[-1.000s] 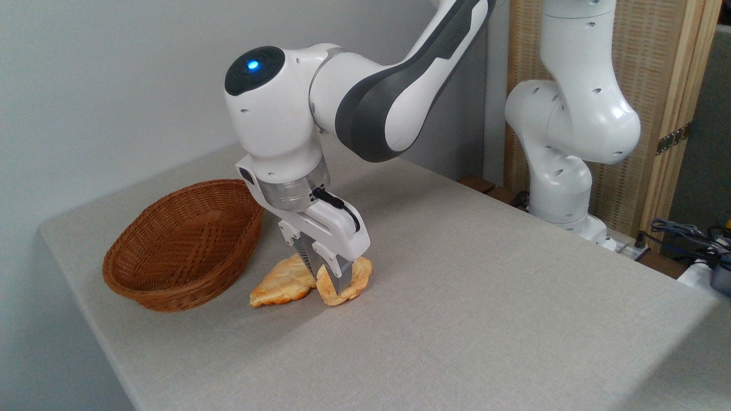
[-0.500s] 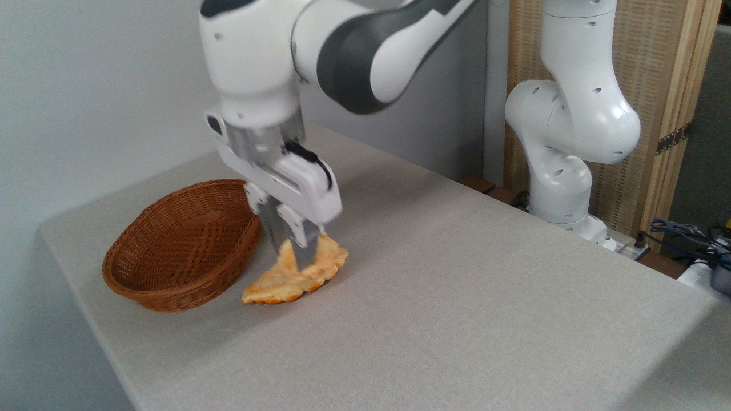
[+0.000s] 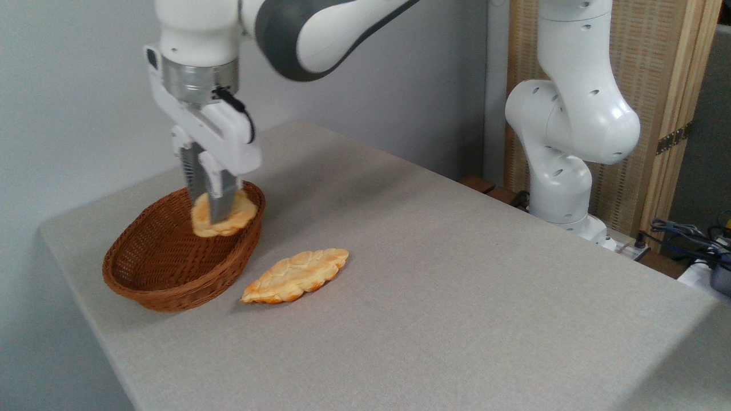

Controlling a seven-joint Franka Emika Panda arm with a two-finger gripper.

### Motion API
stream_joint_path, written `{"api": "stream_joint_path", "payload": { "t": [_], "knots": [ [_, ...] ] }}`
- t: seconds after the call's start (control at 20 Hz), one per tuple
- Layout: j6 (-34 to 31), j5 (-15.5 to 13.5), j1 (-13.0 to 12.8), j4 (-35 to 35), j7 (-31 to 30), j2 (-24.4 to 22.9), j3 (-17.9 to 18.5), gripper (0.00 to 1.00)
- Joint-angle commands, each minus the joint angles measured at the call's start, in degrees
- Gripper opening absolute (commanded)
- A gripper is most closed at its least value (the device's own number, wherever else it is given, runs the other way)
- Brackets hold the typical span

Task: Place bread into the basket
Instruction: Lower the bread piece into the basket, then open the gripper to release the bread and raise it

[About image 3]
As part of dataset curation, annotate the grey-blue device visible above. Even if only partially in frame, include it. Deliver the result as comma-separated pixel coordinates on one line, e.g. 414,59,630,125
710,254,731,298

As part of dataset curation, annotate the brown wooden block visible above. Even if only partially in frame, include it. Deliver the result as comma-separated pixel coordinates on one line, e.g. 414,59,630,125
459,175,525,207

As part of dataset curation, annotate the bundle of dark cables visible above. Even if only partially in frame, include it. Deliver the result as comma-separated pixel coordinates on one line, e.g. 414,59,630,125
635,211,731,272

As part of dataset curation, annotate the brown wicker basket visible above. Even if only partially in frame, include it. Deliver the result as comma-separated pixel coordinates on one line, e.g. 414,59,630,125
102,180,267,313

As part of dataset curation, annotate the wood and rattan folding screen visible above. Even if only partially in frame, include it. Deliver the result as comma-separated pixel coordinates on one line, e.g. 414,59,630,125
505,0,724,253

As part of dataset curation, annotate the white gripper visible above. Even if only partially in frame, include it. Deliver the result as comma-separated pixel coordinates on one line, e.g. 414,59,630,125
143,45,264,225

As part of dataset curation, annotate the round golden bread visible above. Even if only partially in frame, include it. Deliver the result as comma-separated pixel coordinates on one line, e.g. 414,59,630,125
190,190,258,239

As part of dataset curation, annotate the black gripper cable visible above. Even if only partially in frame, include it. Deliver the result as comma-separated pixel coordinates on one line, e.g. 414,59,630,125
214,85,256,145

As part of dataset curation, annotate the oval braided golden bread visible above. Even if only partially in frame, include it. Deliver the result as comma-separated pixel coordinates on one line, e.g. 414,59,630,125
240,248,350,305

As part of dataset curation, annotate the dark metal screen hinge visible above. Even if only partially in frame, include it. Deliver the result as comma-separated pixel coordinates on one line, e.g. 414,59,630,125
655,122,693,156

